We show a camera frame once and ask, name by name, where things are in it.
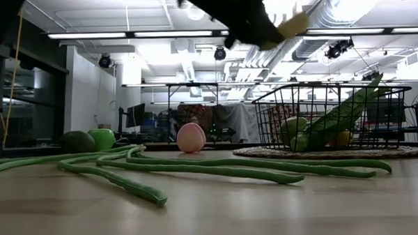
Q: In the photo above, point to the black monitor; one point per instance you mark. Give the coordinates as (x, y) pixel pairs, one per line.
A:
(390, 109)

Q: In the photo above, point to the patterned tapestry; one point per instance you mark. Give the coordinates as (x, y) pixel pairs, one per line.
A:
(195, 111)

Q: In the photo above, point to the black ceiling spotlight cluster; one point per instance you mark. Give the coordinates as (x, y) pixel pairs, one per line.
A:
(339, 48)

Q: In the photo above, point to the dark monitor on arm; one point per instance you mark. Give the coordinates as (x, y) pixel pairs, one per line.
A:
(135, 114)

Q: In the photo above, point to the grey cloth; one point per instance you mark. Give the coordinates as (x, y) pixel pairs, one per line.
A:
(237, 120)

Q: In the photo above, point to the pink peach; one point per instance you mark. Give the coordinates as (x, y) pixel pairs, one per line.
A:
(191, 138)

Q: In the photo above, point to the small black ceiling fixture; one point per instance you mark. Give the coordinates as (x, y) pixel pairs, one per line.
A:
(371, 75)

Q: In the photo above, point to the green pear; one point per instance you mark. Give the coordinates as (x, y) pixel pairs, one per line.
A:
(293, 126)

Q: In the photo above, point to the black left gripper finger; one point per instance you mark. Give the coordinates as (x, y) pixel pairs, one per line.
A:
(274, 33)

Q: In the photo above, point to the yellow lemon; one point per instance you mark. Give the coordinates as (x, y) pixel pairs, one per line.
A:
(344, 139)

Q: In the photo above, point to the long green bean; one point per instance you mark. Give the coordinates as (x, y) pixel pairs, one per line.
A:
(371, 163)
(142, 193)
(319, 169)
(232, 172)
(8, 167)

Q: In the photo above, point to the dark green avocado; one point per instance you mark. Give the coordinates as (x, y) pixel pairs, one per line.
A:
(77, 142)

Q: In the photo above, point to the round black ceiling lamp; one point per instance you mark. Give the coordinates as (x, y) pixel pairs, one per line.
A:
(220, 53)
(105, 61)

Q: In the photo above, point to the overhead light bar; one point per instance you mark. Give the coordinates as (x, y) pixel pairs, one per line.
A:
(174, 34)

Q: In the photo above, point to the round woven placemat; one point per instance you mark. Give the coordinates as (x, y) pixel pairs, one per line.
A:
(329, 154)

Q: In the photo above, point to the black stand frame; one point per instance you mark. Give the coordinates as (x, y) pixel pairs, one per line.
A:
(169, 108)

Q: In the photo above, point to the cardboard box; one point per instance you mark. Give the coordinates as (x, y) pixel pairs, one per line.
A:
(104, 126)

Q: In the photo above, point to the bright green apple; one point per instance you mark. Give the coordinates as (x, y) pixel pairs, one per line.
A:
(102, 139)

